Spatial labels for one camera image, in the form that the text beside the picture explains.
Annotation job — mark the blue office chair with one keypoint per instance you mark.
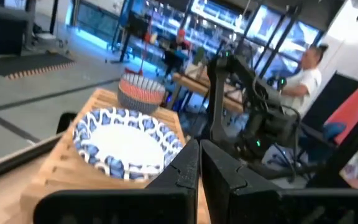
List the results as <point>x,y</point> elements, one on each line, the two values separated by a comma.
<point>334,130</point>

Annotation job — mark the orange partition panel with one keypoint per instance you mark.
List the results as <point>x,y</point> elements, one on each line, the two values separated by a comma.
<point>353,109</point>

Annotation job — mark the black partition panel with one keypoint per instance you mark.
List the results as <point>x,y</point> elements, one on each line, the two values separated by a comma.
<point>331,99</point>

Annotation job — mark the orange ceramic bowl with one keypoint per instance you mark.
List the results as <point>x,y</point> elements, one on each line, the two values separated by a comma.
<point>141,93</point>

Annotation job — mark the wooden slatted shelf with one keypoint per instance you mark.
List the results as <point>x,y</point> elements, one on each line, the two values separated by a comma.
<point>61,168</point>

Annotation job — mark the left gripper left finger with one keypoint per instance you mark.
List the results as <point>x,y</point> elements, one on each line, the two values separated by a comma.
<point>166,205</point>

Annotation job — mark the black cabinet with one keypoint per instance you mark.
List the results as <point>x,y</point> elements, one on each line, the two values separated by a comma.
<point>2,28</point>

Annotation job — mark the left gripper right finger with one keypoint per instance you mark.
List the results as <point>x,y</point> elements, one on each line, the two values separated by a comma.
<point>244,202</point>

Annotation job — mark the blue white paper bowl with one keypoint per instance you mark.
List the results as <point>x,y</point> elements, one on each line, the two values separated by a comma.
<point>126,146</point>

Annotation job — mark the hazard striped black platform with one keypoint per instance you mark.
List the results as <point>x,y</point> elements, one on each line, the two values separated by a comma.
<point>20,63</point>

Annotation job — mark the blue ceramic bowl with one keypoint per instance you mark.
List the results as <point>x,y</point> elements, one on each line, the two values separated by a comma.
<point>138,107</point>

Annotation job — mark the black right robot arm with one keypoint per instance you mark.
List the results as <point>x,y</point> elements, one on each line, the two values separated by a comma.
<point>219,93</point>

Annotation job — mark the person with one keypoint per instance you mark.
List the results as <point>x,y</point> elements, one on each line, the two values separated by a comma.
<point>179,46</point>
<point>306,84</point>

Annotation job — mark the wooden background table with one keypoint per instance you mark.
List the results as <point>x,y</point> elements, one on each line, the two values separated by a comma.
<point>197,87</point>

